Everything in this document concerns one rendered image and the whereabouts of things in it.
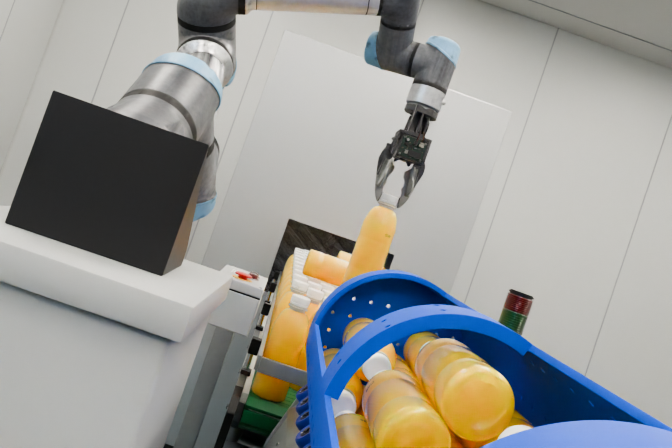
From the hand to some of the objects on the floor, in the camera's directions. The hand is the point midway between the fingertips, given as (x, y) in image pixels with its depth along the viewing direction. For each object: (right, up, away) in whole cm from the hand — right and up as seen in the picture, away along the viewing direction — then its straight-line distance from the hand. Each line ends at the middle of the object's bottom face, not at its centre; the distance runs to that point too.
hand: (389, 198), depth 140 cm
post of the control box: (-67, -120, -3) cm, 138 cm away
